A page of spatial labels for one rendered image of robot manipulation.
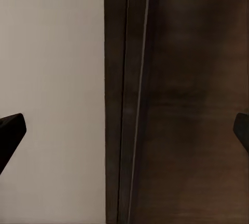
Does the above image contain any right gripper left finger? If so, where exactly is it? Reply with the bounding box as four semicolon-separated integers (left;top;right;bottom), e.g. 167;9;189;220
0;113;26;174

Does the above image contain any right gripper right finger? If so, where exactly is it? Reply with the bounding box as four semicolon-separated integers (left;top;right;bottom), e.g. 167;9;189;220
233;113;249;154

